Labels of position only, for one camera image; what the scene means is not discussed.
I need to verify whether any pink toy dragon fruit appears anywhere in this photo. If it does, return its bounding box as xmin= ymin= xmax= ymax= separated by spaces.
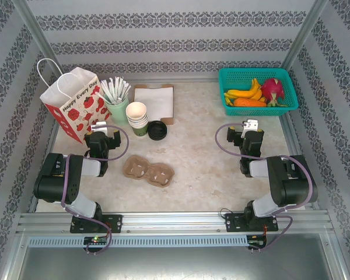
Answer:
xmin=261 ymin=77 xmax=288 ymax=108

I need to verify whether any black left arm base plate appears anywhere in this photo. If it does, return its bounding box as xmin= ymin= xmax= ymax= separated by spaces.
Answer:
xmin=69 ymin=214 xmax=123 ymax=234

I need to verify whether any yellow toy banana bunch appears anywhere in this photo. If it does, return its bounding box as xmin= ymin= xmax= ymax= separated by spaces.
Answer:
xmin=223 ymin=78 xmax=265 ymax=107

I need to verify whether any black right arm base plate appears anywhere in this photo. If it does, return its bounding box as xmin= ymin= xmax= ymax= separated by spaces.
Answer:
xmin=224 ymin=212 xmax=279 ymax=233

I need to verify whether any left small circuit board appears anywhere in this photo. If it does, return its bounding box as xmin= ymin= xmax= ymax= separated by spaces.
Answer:
xmin=83 ymin=236 xmax=108 ymax=245

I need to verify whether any brown cardboard napkin tray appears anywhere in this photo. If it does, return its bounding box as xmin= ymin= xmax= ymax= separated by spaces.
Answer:
xmin=133 ymin=83 xmax=176 ymax=125

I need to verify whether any aluminium frame post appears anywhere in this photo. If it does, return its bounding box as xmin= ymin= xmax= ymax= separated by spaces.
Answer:
xmin=13 ymin=0 xmax=67 ymax=84
xmin=281 ymin=0 xmax=329 ymax=71

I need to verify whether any white red printed paper bag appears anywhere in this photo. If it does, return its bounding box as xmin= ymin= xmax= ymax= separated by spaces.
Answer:
xmin=36 ymin=58 xmax=111 ymax=145

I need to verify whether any pale green straw holder cup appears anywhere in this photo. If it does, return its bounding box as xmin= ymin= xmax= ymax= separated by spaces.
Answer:
xmin=103 ymin=93 xmax=130 ymax=126

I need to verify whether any teal plastic basket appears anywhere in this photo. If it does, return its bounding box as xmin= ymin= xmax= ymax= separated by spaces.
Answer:
xmin=218 ymin=67 xmax=299 ymax=117

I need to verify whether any aluminium mounting rail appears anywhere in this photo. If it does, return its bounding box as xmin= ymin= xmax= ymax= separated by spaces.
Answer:
xmin=17 ymin=211 xmax=333 ymax=234

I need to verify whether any aluminium frame bar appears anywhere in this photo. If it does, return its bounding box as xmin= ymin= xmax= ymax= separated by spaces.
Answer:
xmin=96 ymin=77 xmax=222 ymax=85

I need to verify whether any grey slotted cable duct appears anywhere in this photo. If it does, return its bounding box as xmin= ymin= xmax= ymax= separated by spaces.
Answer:
xmin=27 ymin=235 xmax=249 ymax=248

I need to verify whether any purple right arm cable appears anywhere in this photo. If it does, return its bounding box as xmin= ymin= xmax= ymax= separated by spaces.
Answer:
xmin=215 ymin=124 xmax=319 ymax=252

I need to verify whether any brown pulp cup carrier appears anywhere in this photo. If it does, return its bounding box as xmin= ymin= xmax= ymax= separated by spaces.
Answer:
xmin=122 ymin=155 xmax=176 ymax=188

